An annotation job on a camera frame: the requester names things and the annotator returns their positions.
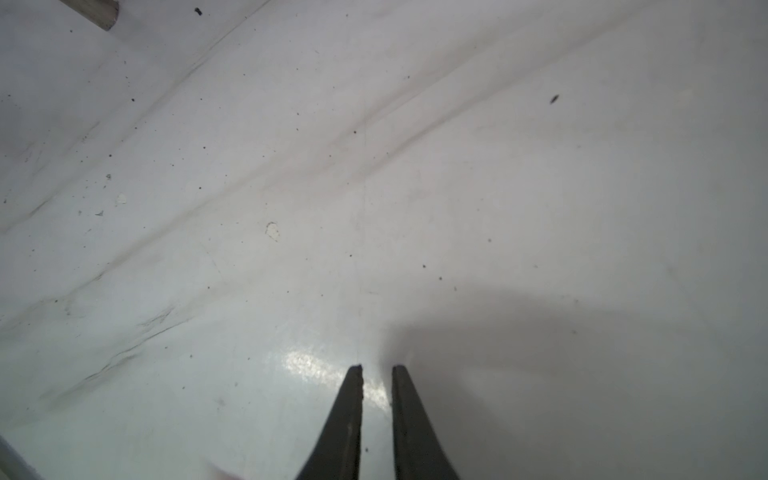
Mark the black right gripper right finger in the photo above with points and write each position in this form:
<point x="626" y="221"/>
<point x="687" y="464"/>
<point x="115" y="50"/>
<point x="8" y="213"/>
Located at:
<point x="418" y="453"/>

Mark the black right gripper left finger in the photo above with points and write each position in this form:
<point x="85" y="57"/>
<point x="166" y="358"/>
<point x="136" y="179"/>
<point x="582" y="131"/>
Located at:
<point x="336" y="455"/>

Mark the white two-tier shelf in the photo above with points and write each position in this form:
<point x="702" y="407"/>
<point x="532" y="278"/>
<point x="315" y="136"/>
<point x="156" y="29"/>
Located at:
<point x="102" y="13"/>

